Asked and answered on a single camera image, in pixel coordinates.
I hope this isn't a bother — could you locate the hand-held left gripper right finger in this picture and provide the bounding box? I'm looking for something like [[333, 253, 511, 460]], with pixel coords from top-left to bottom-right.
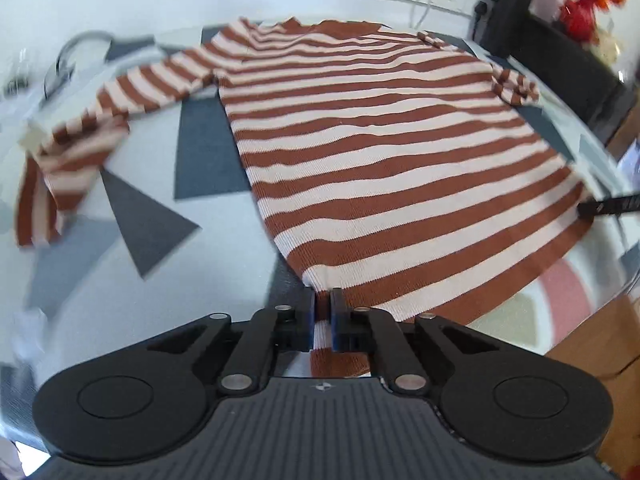
[[329, 287, 497, 395]]

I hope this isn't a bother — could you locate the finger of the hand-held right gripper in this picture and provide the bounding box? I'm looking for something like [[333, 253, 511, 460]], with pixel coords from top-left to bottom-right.
[[576, 194, 640, 221]]

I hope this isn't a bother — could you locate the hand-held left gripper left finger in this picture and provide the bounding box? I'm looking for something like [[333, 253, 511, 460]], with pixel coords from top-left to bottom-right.
[[148, 290, 317, 395]]

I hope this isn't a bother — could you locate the brown white striped sweater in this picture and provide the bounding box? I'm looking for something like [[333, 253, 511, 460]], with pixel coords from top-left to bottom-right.
[[15, 17, 596, 378]]

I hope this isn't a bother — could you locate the black cabinet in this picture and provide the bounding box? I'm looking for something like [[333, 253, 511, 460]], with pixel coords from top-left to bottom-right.
[[480, 10, 632, 143]]

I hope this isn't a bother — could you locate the white cable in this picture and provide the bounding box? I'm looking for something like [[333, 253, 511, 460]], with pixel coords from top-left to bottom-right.
[[411, 0, 434, 28]]

